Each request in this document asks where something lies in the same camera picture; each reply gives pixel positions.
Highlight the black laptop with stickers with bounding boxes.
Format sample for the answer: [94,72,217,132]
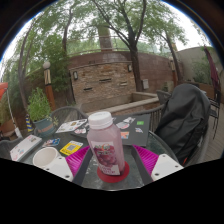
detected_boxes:
[111,113,152,148]

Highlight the black metal chair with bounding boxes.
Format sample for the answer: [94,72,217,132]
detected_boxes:
[208,98,223,139]

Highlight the small colourful sticker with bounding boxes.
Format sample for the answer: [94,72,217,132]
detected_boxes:
[42,137,62,148]

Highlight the leaning thin-trunk tree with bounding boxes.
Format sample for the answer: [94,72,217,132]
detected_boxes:
[6,6,88,111]

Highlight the slim tree by wall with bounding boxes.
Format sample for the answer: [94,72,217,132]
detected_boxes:
[146,9,201,83]

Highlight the folded maroon umbrella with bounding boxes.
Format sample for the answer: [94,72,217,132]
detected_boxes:
[203,46,222,101]

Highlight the potted green plant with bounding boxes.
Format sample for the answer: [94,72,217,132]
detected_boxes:
[26,87,58,136]

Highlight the white mug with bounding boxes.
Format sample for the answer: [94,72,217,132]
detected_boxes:
[31,146,63,170]

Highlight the globe lamp post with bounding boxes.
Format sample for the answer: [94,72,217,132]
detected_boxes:
[168,55,179,88]
[42,61,57,111]

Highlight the yellow blue striped bollard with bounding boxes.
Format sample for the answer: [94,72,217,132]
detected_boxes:
[25,114,34,133]

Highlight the large dark-trunk tree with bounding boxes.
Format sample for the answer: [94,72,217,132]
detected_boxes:
[89,0,188,93]

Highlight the black jacket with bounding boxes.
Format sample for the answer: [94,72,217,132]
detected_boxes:
[154,83,212,166]

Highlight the pink drink bottle white cap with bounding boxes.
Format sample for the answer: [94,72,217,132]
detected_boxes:
[86,110,126,177]

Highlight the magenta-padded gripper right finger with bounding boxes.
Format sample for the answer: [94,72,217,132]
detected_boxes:
[129,144,183,186]

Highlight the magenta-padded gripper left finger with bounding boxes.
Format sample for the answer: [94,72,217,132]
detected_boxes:
[44,144,94,187]

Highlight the flat round red coaster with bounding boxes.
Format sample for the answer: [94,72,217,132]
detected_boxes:
[96,161,131,184]

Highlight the yellow card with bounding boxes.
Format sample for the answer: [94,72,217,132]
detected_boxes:
[59,139,84,157]

